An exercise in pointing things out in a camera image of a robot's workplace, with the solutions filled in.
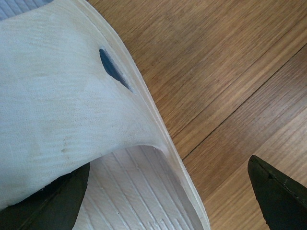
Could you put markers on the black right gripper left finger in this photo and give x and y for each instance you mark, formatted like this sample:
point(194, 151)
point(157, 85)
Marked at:
point(55, 207)

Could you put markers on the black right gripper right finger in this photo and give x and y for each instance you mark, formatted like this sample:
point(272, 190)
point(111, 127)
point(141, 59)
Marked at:
point(282, 200)

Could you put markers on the white slide sandal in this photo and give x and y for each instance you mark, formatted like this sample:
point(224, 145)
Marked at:
point(71, 94)

